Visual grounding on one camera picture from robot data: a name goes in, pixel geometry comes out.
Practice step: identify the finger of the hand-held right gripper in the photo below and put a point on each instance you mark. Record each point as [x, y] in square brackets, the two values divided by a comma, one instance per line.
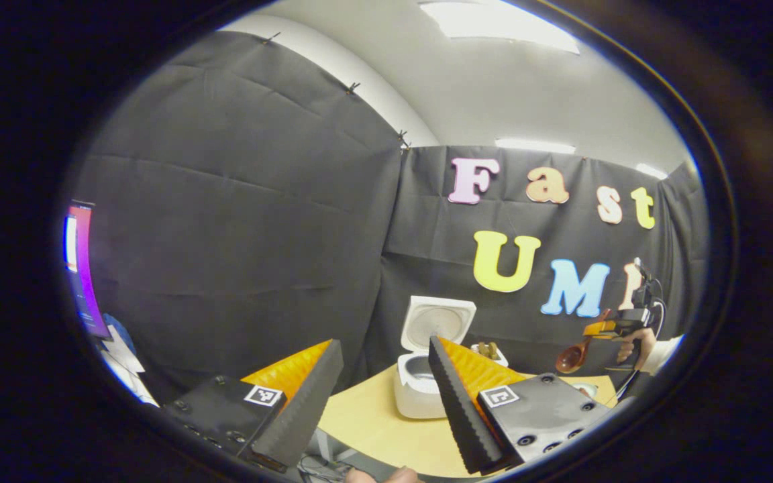
[601, 329]

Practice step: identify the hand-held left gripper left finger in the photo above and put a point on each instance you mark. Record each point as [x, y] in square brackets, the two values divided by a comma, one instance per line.
[306, 402]

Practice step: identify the white paper sheets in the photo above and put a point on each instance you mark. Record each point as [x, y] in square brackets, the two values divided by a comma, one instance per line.
[128, 376]

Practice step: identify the white rice cooker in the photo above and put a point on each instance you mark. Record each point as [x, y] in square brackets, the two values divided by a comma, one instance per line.
[417, 396]

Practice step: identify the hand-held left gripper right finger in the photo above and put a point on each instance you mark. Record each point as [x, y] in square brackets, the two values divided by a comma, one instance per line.
[460, 409]

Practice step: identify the blue object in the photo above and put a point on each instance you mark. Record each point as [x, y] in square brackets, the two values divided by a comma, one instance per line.
[118, 332]

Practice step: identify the pale green plate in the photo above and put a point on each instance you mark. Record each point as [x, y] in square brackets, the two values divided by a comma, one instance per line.
[585, 390]

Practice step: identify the brown wooden spoon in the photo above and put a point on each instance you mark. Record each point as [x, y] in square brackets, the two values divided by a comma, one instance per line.
[569, 359]

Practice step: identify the black binder clip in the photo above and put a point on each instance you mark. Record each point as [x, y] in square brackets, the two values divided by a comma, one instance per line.
[271, 37]
[353, 87]
[403, 139]

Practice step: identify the computer monitor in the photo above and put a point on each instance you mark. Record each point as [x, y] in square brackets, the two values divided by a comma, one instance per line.
[81, 268]

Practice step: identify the white toaster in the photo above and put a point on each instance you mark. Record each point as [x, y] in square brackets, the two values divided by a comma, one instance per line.
[499, 359]

